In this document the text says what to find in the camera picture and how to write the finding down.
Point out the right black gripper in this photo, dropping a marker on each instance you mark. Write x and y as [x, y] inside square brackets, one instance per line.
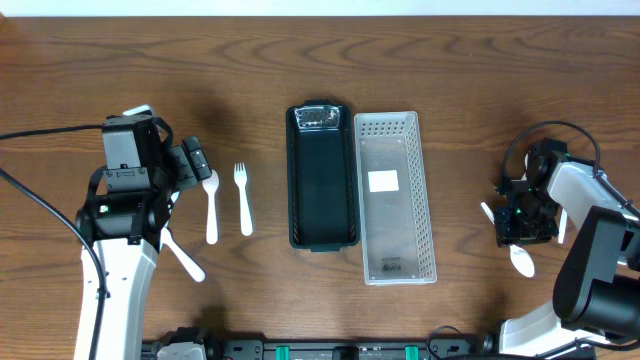
[510, 235]

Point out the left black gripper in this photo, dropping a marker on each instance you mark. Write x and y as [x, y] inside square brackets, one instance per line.
[185, 163]

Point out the white plastic spoon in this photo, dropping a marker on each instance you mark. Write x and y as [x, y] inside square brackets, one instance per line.
[524, 176]
[562, 226]
[210, 186]
[520, 258]

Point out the white plastic fork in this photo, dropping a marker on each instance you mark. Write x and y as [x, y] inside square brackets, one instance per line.
[241, 179]
[189, 264]

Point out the pale green plastic fork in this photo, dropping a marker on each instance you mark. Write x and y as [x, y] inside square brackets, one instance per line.
[174, 197]

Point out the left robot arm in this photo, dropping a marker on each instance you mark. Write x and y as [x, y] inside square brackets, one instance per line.
[124, 221]

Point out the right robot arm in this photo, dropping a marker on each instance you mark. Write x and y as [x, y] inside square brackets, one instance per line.
[592, 305]

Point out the clear perforated plastic basket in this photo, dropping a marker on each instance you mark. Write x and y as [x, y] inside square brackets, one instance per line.
[395, 227]

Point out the black plastic tray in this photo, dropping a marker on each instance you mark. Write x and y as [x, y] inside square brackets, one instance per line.
[323, 205]

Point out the black mounting rail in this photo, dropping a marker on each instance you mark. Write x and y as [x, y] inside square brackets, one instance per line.
[194, 343]

